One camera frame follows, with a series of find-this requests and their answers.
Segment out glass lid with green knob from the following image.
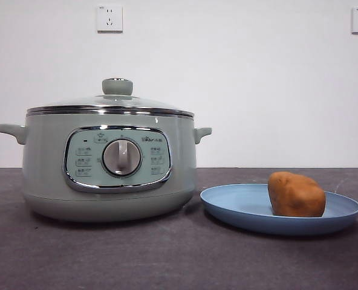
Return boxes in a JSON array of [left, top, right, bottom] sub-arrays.
[[26, 77, 195, 117]]

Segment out brown potato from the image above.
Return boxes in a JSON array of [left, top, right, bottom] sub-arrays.
[[267, 171, 327, 218]]

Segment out blue round plate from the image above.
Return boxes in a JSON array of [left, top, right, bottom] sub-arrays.
[[200, 183, 358, 236]]

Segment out pale green electric steamer pot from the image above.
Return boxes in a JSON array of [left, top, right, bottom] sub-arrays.
[[0, 112, 212, 224]]

